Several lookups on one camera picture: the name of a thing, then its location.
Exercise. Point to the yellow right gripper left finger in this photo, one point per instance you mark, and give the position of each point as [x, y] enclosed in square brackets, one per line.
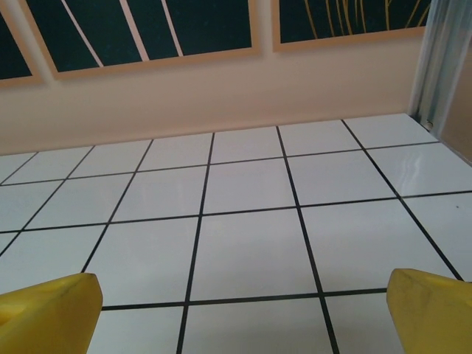
[44, 317]

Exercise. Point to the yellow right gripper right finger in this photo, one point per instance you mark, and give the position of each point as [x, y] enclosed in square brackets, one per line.
[435, 317]

